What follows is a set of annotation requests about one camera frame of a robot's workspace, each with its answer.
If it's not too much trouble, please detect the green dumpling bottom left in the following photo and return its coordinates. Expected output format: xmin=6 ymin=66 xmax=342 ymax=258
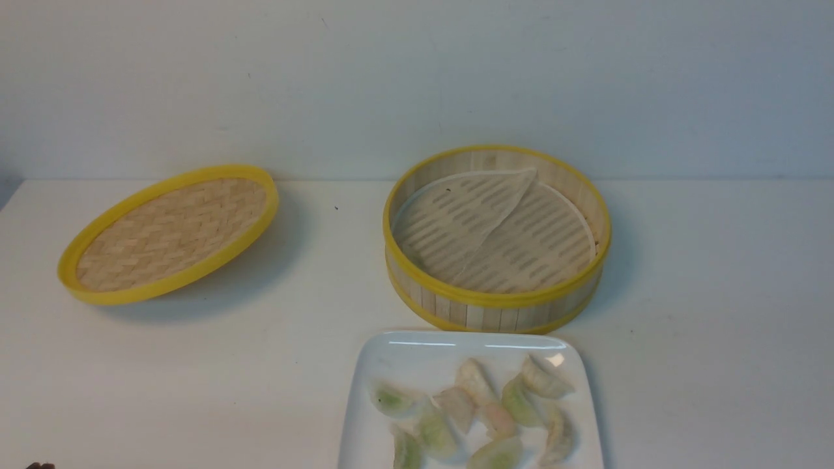
xmin=390 ymin=425 xmax=424 ymax=469

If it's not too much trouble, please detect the white steamer liner sheet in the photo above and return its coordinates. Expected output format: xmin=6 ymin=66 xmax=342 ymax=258
xmin=392 ymin=168 xmax=597 ymax=294

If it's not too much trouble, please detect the white steamed dumpling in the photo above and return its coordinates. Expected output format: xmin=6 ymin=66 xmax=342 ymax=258
xmin=455 ymin=358 xmax=498 ymax=407

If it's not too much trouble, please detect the green dumpling bottom centre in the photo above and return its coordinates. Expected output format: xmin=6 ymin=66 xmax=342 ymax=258
xmin=467 ymin=436 xmax=523 ymax=469

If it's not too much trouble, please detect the green dumpling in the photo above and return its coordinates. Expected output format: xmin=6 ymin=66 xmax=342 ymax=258
xmin=414 ymin=401 xmax=459 ymax=461
xmin=467 ymin=436 xmax=523 ymax=469
xmin=367 ymin=380 xmax=425 ymax=419
xmin=500 ymin=375 xmax=545 ymax=428
xmin=390 ymin=425 xmax=424 ymax=469

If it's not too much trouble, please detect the green dumpling far left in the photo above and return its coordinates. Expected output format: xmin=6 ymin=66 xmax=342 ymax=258
xmin=367 ymin=380 xmax=425 ymax=419

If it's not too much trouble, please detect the pale dumpling top right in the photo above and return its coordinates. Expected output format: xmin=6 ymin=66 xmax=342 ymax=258
xmin=520 ymin=354 xmax=575 ymax=400

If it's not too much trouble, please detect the pale pink dumpling centre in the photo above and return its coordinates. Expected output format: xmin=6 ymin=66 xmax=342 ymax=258
xmin=432 ymin=386 xmax=476 ymax=434

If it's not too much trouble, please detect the pink shrimp dumpling centre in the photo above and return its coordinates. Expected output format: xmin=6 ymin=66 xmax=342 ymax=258
xmin=479 ymin=401 xmax=517 ymax=440

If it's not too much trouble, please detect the green dumpling upper right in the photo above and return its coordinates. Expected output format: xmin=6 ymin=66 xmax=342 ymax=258
xmin=500 ymin=375 xmax=545 ymax=428

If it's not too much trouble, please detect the pale dumpling right edge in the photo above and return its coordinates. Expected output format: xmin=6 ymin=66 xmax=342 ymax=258
xmin=538 ymin=403 xmax=575 ymax=468

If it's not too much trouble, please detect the white square plate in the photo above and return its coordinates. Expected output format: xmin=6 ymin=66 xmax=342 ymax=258
xmin=338 ymin=332 xmax=607 ymax=468

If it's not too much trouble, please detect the dark object bottom left corner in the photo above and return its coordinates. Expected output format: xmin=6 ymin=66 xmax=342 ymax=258
xmin=27 ymin=461 xmax=55 ymax=469

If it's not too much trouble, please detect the green dumpling lower centre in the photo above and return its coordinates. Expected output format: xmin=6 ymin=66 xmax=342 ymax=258
xmin=414 ymin=401 xmax=459 ymax=461

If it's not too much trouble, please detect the yellow rimmed bamboo steamer basket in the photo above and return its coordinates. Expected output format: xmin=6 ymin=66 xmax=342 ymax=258
xmin=383 ymin=145 xmax=612 ymax=334

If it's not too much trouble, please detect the yellow rimmed woven steamer lid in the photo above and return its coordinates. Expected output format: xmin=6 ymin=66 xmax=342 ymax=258
xmin=57 ymin=164 xmax=280 ymax=306

